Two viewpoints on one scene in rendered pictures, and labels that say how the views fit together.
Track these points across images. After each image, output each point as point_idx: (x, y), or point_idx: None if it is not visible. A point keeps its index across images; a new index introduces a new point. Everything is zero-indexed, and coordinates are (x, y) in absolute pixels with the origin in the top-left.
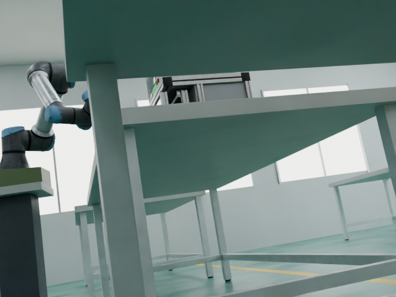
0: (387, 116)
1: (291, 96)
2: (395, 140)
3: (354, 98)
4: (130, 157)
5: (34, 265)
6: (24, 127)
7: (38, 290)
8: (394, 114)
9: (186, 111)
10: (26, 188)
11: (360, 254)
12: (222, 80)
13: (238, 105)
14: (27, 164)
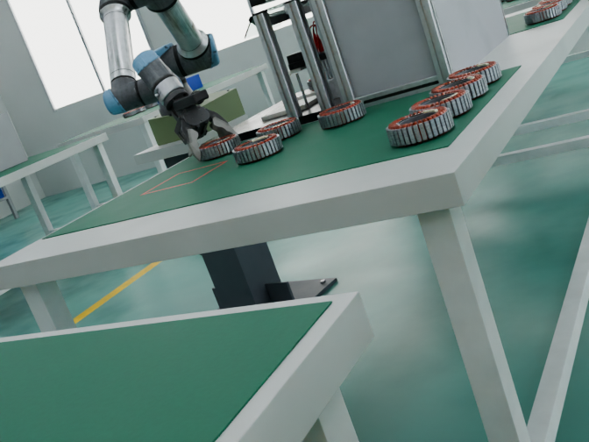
0: (425, 234)
1: (203, 227)
2: (446, 283)
3: (322, 217)
4: (44, 317)
5: None
6: (169, 46)
7: (239, 267)
8: (443, 225)
9: (67, 266)
10: (180, 151)
11: (542, 379)
12: None
13: (127, 251)
14: None
